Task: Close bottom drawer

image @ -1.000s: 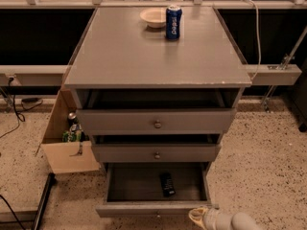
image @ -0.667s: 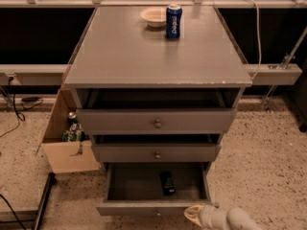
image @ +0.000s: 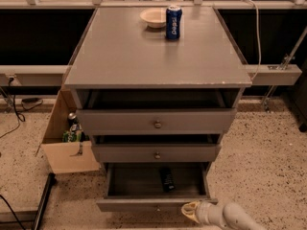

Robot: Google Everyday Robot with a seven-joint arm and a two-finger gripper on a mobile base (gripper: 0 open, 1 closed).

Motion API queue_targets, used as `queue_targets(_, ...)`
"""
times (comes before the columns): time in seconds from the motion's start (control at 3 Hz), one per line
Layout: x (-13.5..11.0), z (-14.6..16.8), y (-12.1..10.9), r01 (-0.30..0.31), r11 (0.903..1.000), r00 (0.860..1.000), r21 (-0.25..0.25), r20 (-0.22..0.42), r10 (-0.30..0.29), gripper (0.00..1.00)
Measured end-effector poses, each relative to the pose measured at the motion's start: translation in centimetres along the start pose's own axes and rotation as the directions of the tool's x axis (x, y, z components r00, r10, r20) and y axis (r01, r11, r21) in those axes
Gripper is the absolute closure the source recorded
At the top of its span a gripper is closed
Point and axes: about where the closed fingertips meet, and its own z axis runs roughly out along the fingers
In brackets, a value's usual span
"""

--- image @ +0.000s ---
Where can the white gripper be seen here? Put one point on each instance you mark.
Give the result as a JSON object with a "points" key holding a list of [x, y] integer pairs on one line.
{"points": [[202, 213]]}

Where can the grey bottom drawer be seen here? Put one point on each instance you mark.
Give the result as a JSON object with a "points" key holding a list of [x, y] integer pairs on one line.
{"points": [[138, 187]]}

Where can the grey drawer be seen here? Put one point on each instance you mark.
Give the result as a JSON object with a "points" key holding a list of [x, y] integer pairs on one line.
{"points": [[156, 148], [138, 122], [138, 187]]}

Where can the grey middle drawer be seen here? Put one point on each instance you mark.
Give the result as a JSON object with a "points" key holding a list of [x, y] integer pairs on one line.
{"points": [[156, 148]]}

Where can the grey top drawer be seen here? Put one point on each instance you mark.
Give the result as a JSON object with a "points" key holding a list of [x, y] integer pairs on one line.
{"points": [[138, 122]]}

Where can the grey drawer cabinet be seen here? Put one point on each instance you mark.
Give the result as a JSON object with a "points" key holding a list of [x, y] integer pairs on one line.
{"points": [[124, 64]]}

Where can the black snack packet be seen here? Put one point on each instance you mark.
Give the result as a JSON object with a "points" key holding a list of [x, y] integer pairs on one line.
{"points": [[167, 179]]}

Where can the cardboard box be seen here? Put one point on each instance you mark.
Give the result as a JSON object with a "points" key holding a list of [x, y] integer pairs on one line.
{"points": [[66, 157]]}

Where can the green packet in box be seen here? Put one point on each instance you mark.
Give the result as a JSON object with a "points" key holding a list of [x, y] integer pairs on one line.
{"points": [[71, 136]]}

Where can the can in box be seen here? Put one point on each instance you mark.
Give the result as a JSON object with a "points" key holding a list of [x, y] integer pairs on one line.
{"points": [[72, 118]]}

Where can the blue Pepsi can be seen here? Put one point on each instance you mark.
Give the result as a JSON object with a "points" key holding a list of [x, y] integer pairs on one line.
{"points": [[173, 17]]}

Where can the white bowl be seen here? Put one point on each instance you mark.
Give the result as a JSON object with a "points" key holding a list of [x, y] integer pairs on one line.
{"points": [[154, 17]]}

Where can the black floor rail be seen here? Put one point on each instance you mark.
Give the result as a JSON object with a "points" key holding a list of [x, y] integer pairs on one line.
{"points": [[50, 182]]}

